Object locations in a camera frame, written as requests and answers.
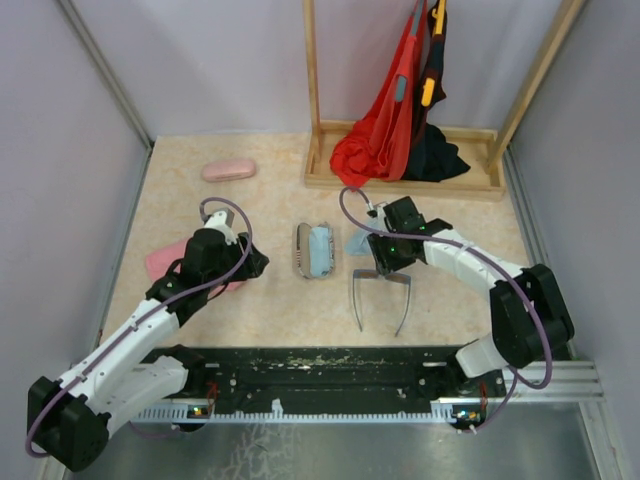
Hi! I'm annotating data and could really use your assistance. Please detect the purple cable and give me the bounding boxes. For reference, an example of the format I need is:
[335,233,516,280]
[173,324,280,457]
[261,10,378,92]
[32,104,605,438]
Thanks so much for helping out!
[24,197,254,459]
[339,187,554,435]

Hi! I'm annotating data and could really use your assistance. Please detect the red hanging garment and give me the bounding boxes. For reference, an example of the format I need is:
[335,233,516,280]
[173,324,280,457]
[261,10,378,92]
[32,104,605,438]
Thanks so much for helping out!
[329,1,428,187]

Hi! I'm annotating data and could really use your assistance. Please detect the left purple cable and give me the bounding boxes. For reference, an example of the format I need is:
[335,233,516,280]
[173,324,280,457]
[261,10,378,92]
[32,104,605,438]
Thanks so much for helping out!
[24,197,254,459]

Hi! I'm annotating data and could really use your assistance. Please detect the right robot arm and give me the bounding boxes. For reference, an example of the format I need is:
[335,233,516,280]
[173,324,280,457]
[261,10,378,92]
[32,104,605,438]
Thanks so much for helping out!
[367,197,575,396]

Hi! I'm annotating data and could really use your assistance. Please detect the dark hanging garment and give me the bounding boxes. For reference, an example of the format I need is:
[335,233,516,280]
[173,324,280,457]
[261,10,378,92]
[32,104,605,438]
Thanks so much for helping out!
[402,4,470,182]

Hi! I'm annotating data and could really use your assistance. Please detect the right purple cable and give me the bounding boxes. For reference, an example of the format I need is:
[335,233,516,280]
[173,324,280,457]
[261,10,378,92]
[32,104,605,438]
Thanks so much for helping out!
[339,187,554,435]

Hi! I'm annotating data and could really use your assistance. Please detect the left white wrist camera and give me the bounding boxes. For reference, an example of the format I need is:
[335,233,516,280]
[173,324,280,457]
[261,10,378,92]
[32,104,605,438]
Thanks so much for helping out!
[204,208,237,245]

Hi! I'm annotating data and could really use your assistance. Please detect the light blue lens cloth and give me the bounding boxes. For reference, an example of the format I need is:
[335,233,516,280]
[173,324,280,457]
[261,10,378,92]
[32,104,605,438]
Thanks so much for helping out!
[308,226,333,278]

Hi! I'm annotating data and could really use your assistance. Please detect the pink glasses case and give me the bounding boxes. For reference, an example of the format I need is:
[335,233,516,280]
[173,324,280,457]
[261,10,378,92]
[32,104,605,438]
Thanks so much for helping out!
[201,158,257,183]

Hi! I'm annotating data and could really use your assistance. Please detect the wooden clothes rack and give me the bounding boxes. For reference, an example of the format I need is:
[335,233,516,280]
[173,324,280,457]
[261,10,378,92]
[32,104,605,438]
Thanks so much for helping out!
[303,1,584,200]

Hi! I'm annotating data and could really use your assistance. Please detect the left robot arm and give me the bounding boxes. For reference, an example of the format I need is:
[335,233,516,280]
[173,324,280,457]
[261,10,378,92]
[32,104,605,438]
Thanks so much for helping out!
[25,225,269,472]

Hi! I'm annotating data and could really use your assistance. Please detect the flag print glasses case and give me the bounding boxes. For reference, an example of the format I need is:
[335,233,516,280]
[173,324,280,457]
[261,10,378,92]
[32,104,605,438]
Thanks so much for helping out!
[293,222,336,280]

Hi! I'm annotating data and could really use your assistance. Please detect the grey blue frame glasses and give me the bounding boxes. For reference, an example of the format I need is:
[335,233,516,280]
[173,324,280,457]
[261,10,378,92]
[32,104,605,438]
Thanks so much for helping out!
[350,269,412,338]

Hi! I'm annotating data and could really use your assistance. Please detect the pink folded cloth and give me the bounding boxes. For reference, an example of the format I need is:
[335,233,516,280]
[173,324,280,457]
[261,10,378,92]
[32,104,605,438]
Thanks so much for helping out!
[145,238,246,300]

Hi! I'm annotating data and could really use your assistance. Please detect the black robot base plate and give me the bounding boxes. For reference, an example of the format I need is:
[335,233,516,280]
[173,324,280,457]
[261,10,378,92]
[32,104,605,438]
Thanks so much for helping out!
[145,346,507,415]

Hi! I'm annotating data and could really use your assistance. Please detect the yellow clothes hanger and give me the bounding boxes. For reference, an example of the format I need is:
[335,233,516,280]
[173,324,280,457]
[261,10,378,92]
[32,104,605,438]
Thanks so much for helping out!
[421,0,447,109]

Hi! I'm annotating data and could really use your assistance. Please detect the white cable duct strip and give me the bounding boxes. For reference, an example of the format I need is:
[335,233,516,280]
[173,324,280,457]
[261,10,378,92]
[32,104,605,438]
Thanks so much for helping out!
[132,400,481,425]

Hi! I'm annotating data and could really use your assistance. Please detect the crumpled light blue cloth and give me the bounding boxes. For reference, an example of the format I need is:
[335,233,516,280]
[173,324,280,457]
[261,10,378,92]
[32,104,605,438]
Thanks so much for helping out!
[344,227,372,257]

